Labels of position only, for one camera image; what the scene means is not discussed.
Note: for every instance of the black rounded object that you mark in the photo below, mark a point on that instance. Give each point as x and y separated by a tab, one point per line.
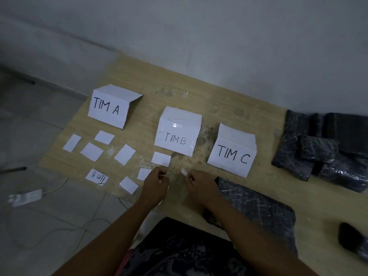
352	240

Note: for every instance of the person's right hand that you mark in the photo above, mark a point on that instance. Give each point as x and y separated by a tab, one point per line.
204	189

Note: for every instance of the taped folded white paper sign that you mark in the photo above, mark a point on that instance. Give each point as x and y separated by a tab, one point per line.
178	135

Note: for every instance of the person's left fingers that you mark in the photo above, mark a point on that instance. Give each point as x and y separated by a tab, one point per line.
161	171

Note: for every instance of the small black plastic-wrapped package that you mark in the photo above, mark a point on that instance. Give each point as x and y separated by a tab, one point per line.
316	148

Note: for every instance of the tiny white paper piece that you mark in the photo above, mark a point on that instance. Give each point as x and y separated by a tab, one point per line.
184	171

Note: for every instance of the dark patterned shorts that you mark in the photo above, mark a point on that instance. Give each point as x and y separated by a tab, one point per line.
178	250

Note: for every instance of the person's left hand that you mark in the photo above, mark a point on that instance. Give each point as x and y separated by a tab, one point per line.
153	188

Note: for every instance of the handwritten small paper card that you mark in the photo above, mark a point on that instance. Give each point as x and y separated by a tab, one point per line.
97	177

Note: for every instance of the group of blank paper cards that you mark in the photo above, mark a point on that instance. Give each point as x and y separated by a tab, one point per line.
92	151

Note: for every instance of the person's right fingers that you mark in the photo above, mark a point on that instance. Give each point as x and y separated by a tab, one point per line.
192	178

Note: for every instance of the person's right forearm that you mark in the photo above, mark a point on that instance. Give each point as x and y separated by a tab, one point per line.
253	241

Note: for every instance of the person's left forearm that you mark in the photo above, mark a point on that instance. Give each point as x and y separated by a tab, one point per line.
115	235

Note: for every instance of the large black plastic-wrapped package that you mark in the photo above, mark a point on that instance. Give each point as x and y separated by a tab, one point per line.
258	209

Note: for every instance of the open folded white paper sign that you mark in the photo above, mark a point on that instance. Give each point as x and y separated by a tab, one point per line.
106	107

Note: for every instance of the white power adapter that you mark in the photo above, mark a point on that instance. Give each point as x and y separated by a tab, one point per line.
26	197

